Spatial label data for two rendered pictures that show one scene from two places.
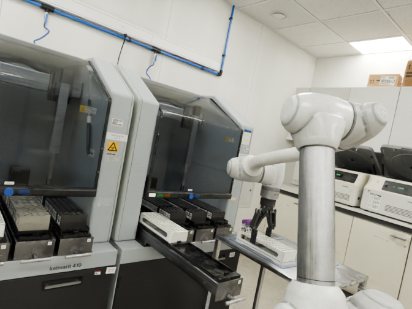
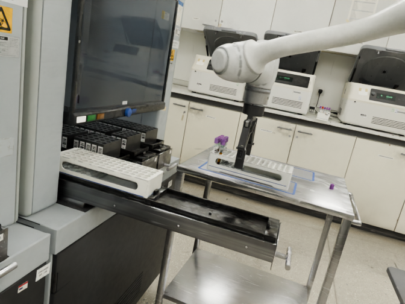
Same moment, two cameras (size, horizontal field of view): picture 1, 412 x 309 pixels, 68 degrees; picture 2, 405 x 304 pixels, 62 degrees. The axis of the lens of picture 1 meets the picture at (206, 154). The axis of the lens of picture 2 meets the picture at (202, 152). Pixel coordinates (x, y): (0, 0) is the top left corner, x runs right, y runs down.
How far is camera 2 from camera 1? 0.76 m
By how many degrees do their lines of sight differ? 36
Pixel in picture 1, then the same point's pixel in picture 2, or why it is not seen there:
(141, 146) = (55, 22)
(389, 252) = (275, 143)
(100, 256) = (25, 257)
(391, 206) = (278, 98)
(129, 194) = (42, 123)
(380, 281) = not seen: hidden behind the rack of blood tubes
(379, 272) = not seen: hidden behind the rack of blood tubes
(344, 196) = (231, 91)
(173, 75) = not seen: outside the picture
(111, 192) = (11, 126)
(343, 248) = (230, 146)
